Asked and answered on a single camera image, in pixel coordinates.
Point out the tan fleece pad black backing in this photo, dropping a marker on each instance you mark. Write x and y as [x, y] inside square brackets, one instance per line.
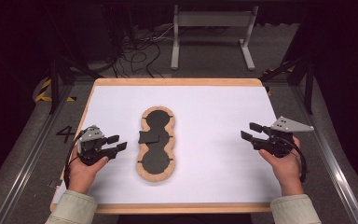
[157, 161]

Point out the white metal stand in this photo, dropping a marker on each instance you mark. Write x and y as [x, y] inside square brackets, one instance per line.
[213, 19]

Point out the black metal stand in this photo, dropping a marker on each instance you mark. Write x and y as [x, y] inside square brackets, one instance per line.
[308, 90]
[54, 87]

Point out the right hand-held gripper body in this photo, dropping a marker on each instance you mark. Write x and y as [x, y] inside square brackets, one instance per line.
[279, 144]

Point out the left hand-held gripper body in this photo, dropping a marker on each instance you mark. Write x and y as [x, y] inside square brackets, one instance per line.
[90, 149]

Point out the small grey tape piece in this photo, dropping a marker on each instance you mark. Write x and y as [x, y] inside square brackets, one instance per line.
[55, 183]

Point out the aluminium rail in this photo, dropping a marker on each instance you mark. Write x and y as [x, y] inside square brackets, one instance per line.
[28, 158]
[332, 168]

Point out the person's right hand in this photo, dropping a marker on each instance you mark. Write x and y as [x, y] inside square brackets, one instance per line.
[286, 171]

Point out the yellow black hazard tape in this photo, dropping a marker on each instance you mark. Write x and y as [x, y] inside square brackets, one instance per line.
[42, 93]

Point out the person's left hand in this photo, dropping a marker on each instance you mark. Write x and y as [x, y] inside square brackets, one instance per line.
[82, 175]

